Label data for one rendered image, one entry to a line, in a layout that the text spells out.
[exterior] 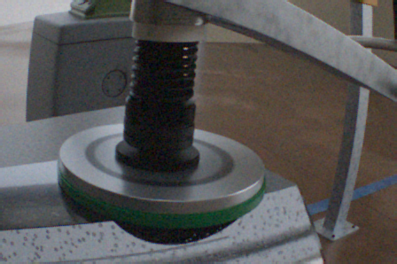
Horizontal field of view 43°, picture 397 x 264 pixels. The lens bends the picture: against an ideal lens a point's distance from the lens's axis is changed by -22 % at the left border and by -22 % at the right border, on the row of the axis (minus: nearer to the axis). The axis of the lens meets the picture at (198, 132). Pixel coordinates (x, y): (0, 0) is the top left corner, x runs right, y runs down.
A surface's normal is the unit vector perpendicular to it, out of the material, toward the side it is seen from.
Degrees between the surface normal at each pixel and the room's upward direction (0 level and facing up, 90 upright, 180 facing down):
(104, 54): 90
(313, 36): 90
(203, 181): 0
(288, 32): 90
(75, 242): 45
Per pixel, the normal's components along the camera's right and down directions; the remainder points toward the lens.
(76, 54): 0.52, 0.30
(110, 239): 0.46, -0.46
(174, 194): 0.09, -0.95
